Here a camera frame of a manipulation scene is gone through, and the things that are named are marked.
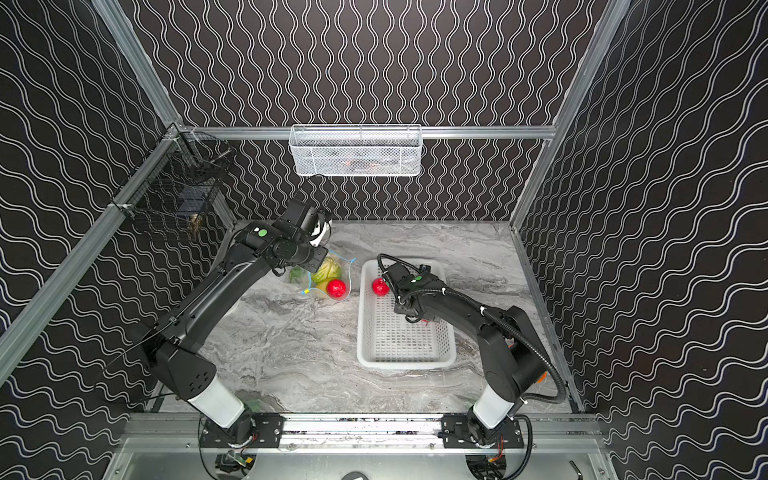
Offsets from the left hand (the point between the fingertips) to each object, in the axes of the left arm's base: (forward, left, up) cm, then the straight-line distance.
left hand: (322, 253), depth 78 cm
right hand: (-4, -26, -20) cm, 33 cm away
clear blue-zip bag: (+11, -2, -21) cm, 24 cm away
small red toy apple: (+5, -14, -22) cm, 27 cm away
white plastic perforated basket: (-11, -17, -27) cm, 33 cm away
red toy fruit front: (0, -1, -16) cm, 16 cm away
